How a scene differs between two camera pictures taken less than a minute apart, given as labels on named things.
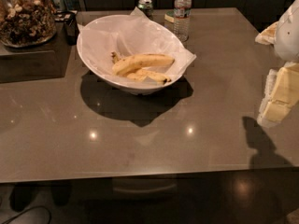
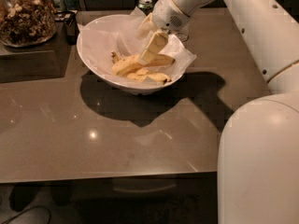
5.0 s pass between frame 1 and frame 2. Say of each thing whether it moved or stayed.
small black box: stayed
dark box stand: stayed
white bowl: stayed
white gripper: moved
